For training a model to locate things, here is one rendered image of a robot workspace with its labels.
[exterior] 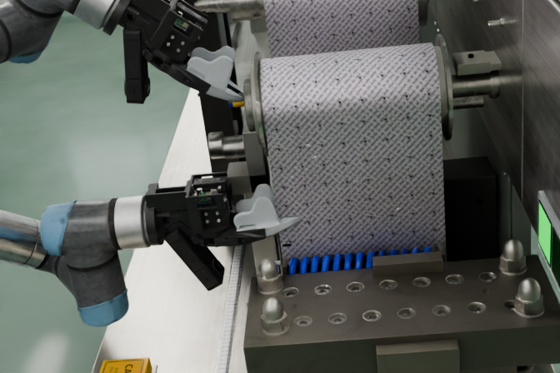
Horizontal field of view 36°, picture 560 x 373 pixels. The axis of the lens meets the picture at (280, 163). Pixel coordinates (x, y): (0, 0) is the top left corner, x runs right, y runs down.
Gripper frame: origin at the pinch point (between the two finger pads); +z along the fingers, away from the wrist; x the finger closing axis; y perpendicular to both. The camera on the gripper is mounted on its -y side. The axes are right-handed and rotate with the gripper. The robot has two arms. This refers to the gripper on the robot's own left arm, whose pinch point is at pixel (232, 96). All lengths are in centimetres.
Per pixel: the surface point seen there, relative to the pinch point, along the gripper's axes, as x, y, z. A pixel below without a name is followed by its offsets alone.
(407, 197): -8.3, 3.8, 27.2
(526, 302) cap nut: -25.8, 6.6, 41.0
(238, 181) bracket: -1.0, -10.5, 7.8
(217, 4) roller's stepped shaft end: 21.3, 4.3, -7.3
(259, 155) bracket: -1.0, -5.2, 8.1
